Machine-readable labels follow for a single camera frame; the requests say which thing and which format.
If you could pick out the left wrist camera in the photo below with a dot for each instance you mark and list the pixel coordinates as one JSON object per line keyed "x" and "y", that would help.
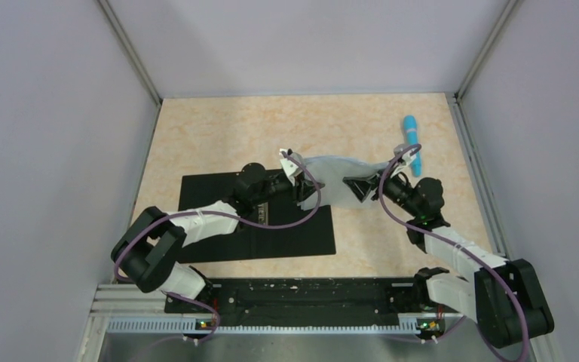
{"x": 290, "y": 167}

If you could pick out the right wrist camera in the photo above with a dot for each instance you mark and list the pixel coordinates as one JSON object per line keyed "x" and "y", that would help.
{"x": 407, "y": 155}

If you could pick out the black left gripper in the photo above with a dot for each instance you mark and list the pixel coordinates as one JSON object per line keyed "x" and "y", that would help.
{"x": 303, "y": 188}

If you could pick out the red and black folder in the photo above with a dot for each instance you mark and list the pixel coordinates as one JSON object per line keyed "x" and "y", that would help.
{"x": 314, "y": 237}

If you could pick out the aluminium frame rail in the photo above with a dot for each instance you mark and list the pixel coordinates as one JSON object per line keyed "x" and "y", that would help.
{"x": 123, "y": 308}

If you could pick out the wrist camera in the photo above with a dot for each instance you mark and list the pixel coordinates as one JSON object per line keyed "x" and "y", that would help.
{"x": 290, "y": 167}
{"x": 407, "y": 155}

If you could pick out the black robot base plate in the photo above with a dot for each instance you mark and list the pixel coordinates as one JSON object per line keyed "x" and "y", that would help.
{"x": 316, "y": 302}

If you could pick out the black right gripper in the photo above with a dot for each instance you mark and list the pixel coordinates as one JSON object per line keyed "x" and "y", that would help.
{"x": 363, "y": 186}

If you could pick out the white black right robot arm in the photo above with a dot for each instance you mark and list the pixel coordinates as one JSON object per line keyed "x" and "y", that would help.
{"x": 469, "y": 265}

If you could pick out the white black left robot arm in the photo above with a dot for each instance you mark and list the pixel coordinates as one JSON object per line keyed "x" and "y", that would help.
{"x": 148, "y": 253}

